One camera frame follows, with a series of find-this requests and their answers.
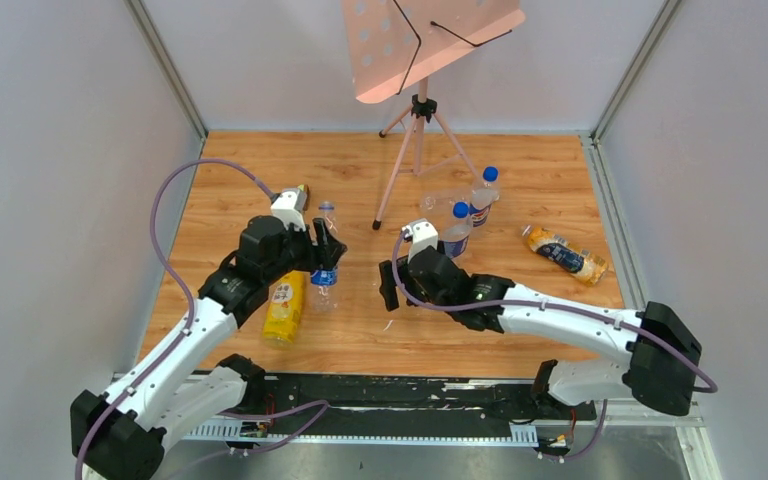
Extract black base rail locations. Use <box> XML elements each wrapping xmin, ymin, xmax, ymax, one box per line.
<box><xmin>112</xmin><ymin>370</ymin><xmax>703</xmax><ymax>458</ymax></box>

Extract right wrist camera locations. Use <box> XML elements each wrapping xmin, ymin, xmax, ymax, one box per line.
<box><xmin>402</xmin><ymin>218</ymin><xmax>439</xmax><ymax>260</ymax></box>

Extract clear bottle white cap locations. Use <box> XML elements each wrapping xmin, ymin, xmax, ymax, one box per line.
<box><xmin>419</xmin><ymin>186</ymin><xmax>472</xmax><ymax>213</ymax></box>

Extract yellow juice bottle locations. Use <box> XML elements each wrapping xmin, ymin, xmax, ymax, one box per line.
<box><xmin>261</xmin><ymin>271</ymin><xmax>307</xmax><ymax>348</ymax></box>

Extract orange dark label bottle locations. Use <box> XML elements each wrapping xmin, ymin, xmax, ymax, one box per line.
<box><xmin>522</xmin><ymin>225</ymin><xmax>609</xmax><ymax>286</ymax></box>

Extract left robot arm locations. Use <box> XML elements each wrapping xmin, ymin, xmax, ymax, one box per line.
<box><xmin>70</xmin><ymin>215</ymin><xmax>348</xmax><ymax>479</ymax></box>

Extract pepsi bottle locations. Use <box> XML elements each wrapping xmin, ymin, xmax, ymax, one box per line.
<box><xmin>469</xmin><ymin>166</ymin><xmax>499</xmax><ymax>229</ymax></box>
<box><xmin>310</xmin><ymin>201</ymin><xmax>338</xmax><ymax>312</ymax></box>
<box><xmin>439</xmin><ymin>201</ymin><xmax>472</xmax><ymax>259</ymax></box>

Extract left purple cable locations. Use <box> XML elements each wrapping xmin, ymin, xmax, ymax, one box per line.
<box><xmin>73</xmin><ymin>157</ymin><xmax>332</xmax><ymax>480</ymax></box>

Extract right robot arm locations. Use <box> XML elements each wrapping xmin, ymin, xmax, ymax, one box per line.
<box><xmin>378</xmin><ymin>247</ymin><xmax>719</xmax><ymax>418</ymax></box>

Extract pink music stand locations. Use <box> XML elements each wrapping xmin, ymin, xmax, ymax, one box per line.
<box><xmin>340</xmin><ymin>0</ymin><xmax>526</xmax><ymax>230</ymax></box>

